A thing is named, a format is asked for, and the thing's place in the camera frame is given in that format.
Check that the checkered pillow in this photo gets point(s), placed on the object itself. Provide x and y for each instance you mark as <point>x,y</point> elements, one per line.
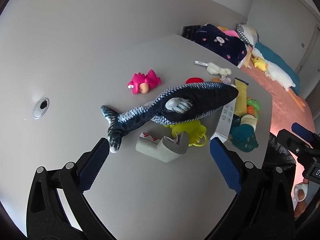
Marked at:
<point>246,33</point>

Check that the small purple cloth toy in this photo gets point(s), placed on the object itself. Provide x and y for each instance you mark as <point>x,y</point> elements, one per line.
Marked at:
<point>226,80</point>

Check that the pink bed sheet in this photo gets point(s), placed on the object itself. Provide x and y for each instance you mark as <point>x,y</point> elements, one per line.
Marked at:
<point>282,105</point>

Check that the white plastic clip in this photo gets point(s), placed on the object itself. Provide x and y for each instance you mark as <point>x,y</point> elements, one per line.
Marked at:
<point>200,62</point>

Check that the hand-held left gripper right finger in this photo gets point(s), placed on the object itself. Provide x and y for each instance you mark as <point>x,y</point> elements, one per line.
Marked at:
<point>225,165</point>

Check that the yellow plush duck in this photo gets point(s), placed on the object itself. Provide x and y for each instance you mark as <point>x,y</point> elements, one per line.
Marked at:
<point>260,63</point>

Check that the blue plush fish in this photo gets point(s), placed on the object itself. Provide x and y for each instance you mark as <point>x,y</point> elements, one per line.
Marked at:
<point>195,97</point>

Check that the teal pillow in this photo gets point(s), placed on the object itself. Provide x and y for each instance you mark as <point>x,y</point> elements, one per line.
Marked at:
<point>275,57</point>

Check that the white plush rabbit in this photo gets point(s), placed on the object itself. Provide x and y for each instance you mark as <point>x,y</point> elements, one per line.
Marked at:
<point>213,68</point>

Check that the pink dinosaur toy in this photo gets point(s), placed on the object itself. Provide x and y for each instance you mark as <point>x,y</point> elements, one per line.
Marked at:
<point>150,78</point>

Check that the green plastic toy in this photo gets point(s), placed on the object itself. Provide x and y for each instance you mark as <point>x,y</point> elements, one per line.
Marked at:
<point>252,103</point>

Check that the white wardrobe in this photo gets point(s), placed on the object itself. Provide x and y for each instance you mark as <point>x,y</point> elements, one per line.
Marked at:
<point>310,62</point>

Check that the grey foam corner guard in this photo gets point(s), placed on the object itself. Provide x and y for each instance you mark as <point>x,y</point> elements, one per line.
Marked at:
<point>150,147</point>

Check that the person's right hand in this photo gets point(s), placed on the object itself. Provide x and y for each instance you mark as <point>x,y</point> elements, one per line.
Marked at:
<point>300,192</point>

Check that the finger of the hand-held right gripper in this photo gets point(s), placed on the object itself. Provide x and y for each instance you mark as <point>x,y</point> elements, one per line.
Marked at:
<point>303,130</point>
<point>290,140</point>

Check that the white cardboard box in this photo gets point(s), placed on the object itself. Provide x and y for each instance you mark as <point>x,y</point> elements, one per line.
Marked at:
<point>223,122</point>

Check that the yellow plastic toy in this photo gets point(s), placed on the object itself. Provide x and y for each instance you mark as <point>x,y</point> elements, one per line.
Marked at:
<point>190,130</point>

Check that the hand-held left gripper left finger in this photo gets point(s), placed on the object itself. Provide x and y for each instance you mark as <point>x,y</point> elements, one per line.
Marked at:
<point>93,165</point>

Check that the red heart toy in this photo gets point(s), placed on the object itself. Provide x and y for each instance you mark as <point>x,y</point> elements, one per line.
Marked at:
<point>195,80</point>

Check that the pink plush toy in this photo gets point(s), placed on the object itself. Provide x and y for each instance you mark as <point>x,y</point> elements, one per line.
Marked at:
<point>231,33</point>

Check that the navy rabbit print blanket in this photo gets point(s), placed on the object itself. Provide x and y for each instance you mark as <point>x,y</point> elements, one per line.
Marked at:
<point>220,45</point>

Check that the white plush goose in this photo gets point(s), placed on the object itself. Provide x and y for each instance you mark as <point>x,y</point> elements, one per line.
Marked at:
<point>277,75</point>

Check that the black power strip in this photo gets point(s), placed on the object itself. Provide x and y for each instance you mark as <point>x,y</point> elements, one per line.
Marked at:
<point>188,31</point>

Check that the brown plush bear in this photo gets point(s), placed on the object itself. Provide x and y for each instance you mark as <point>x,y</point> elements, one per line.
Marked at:
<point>217,80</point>

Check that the teal bear-shaped toy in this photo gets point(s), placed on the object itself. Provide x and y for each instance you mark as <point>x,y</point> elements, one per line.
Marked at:
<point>243,137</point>

